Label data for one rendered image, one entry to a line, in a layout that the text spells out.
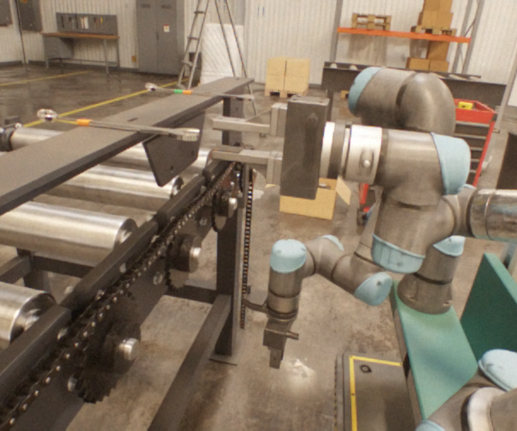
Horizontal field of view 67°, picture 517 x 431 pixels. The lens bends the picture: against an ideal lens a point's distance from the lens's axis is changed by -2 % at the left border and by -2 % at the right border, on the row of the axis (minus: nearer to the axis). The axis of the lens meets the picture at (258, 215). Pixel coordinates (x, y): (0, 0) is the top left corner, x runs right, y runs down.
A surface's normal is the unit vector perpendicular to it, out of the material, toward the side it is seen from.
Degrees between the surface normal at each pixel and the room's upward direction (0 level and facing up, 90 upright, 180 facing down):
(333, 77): 90
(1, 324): 53
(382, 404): 0
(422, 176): 90
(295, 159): 90
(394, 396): 0
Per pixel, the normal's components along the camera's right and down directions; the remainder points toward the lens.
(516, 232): -0.71, 0.54
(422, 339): 0.06, -0.90
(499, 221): -0.81, 0.13
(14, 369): 0.98, 0.14
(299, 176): -0.22, 0.40
